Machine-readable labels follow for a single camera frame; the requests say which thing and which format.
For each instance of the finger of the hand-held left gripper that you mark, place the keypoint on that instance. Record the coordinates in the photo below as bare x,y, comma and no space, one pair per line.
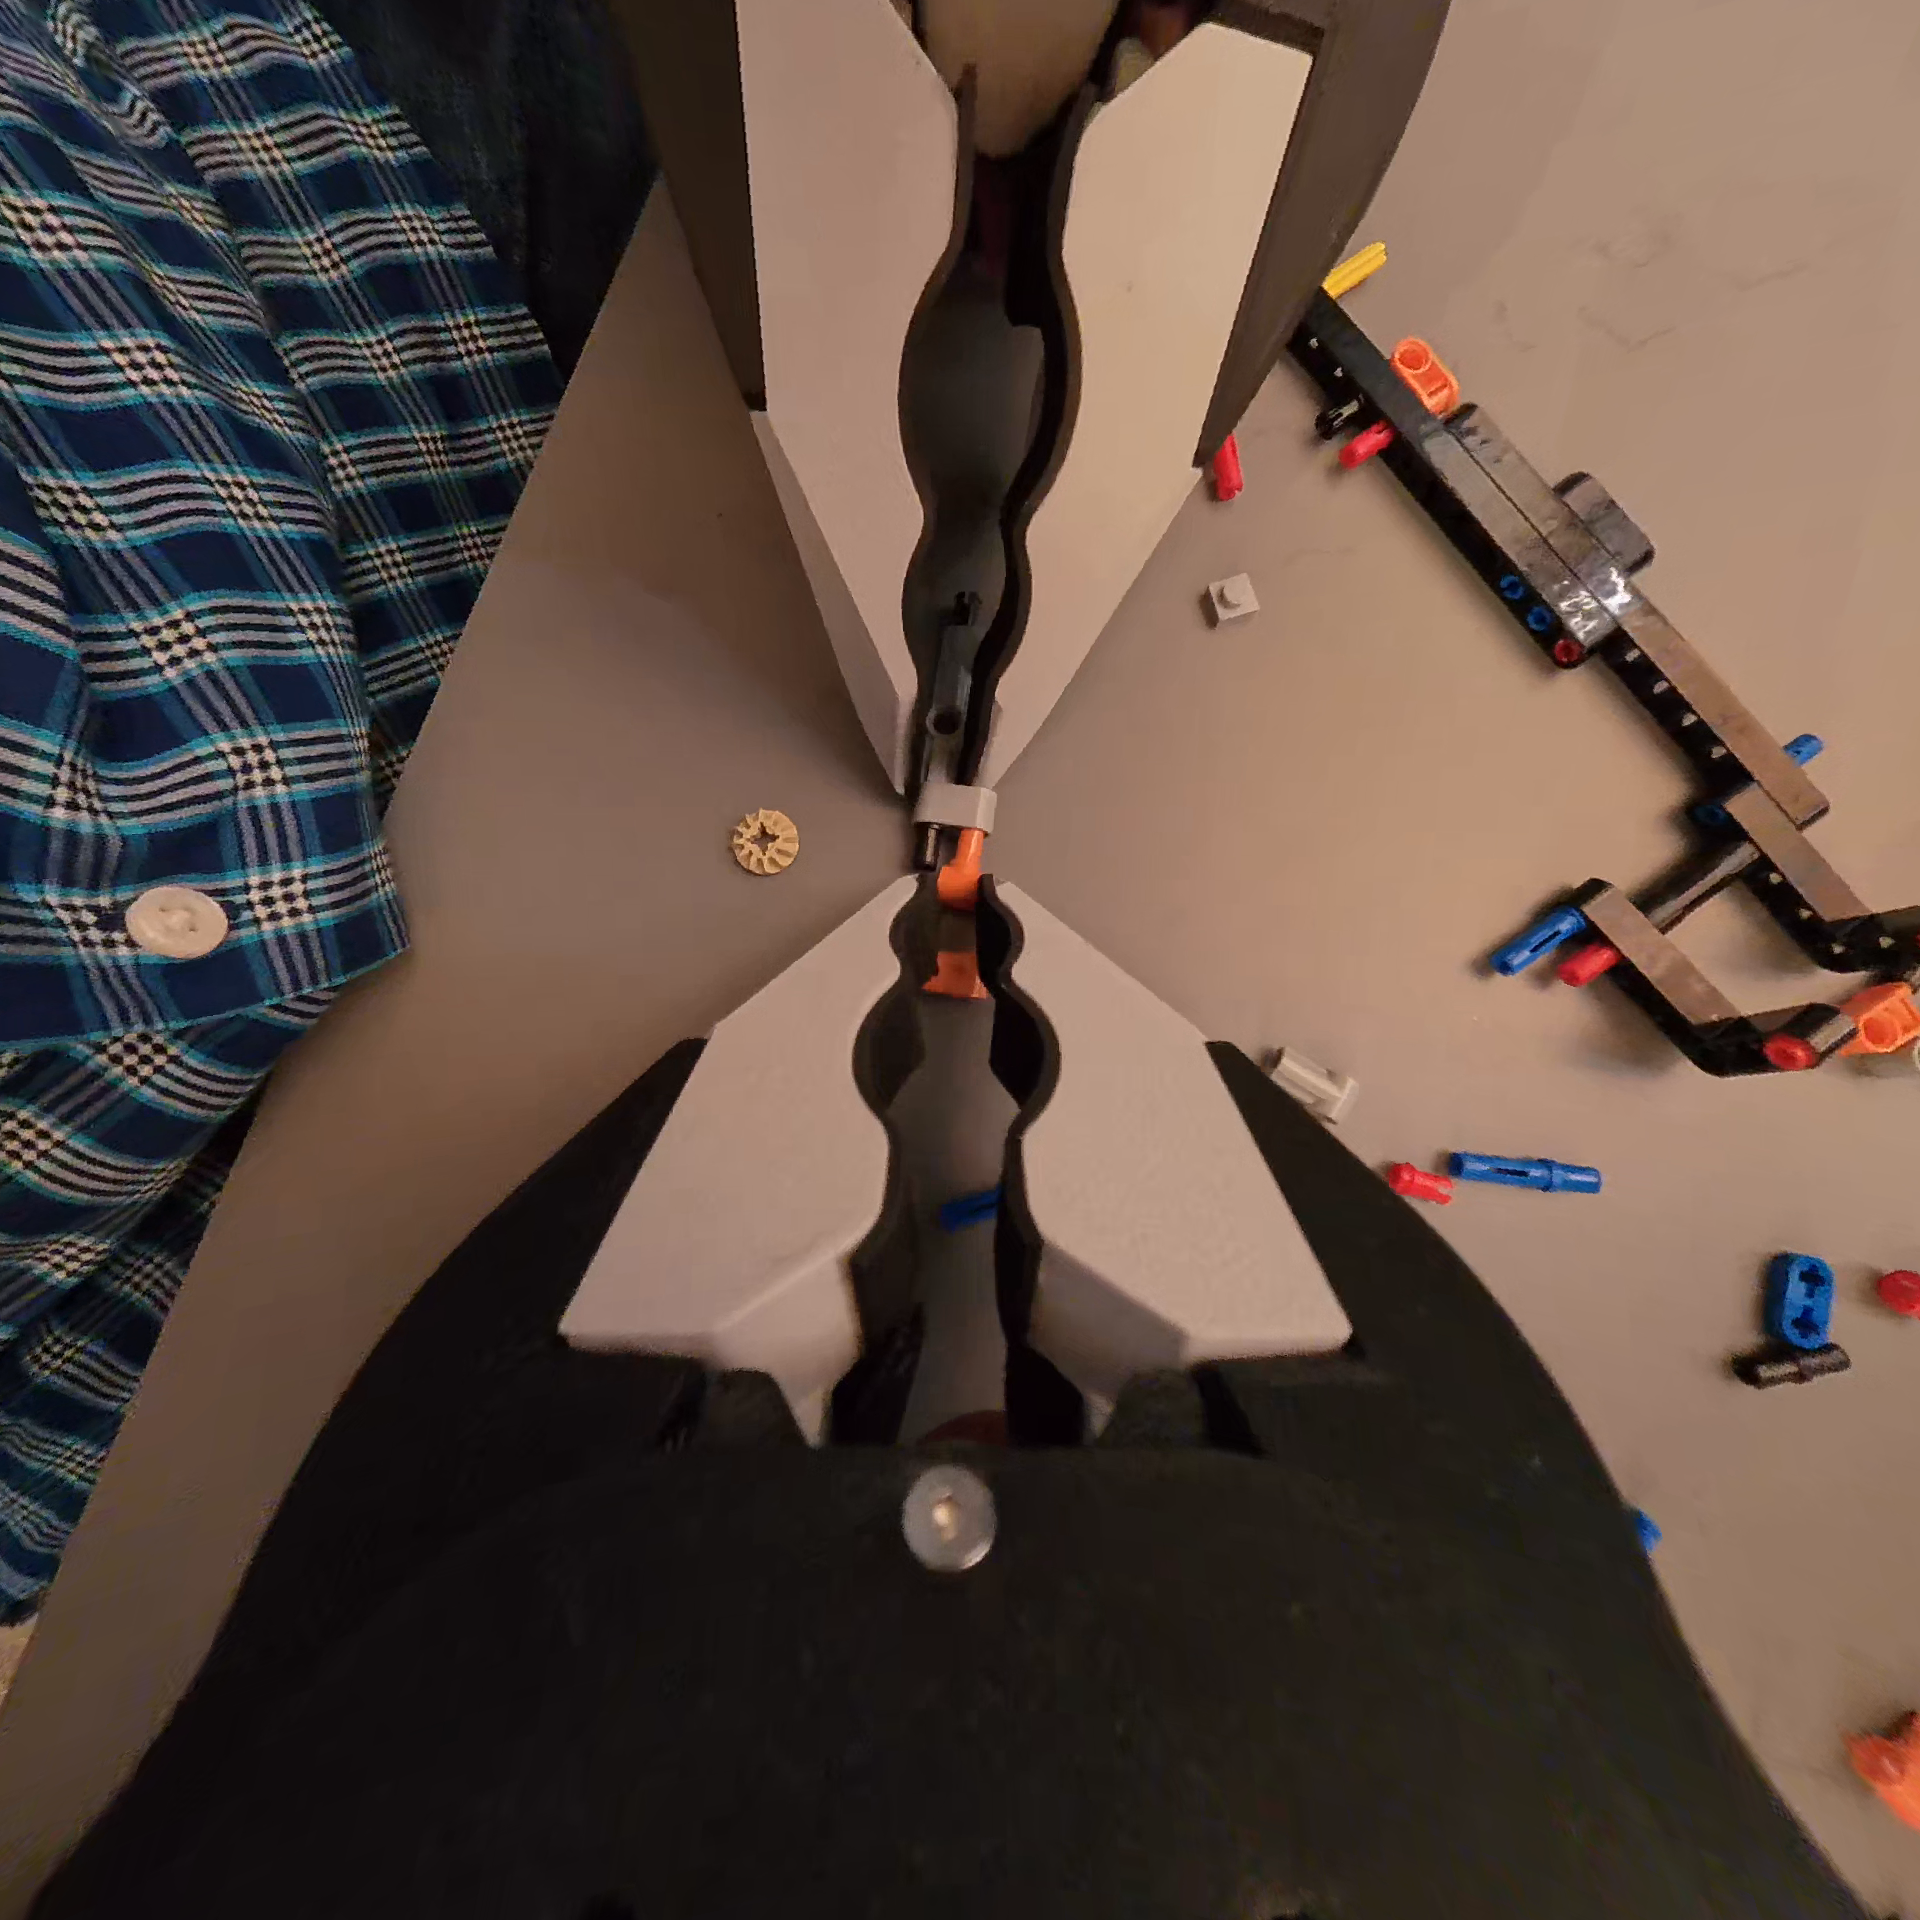
1154,301
840,301

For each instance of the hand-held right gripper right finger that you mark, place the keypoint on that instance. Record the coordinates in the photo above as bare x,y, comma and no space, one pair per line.
1185,1201

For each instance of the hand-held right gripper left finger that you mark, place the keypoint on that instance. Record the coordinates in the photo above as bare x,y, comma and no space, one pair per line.
733,1201

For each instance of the tan lego gear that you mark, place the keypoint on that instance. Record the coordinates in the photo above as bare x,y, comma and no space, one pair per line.
763,839

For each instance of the orange lego axle connector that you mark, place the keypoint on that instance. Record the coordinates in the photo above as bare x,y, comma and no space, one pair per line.
1885,1763
963,870

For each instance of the grey connector with black pin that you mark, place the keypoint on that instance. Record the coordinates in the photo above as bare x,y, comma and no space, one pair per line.
949,703

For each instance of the light grey lego liftarm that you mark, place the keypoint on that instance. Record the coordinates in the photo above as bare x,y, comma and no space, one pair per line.
956,805

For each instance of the black lego frame assembly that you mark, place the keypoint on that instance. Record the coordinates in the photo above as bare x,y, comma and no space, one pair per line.
1588,600

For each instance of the short red lego pin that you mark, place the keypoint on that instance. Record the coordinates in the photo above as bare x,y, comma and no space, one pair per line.
1900,1289
1417,1183

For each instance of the short yellow lego axle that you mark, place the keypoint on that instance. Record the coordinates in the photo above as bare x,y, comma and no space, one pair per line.
1353,271

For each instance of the small grey lego connector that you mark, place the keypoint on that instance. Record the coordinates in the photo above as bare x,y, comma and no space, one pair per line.
1312,1079

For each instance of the long red lego pin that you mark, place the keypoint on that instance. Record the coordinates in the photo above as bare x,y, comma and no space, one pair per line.
1228,465

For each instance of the small grey lego plate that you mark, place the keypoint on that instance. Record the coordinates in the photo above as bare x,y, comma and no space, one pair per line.
1229,600

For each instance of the long blue lego pin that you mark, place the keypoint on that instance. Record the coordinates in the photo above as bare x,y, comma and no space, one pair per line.
1523,1170

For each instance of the blue oval lego liftarm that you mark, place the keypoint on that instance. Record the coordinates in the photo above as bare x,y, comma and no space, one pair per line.
1796,1299

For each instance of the black lego pin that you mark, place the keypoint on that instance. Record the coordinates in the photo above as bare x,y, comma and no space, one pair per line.
1789,1365

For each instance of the blue plaid shirt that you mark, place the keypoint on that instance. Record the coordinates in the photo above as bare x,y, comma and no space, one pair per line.
225,600

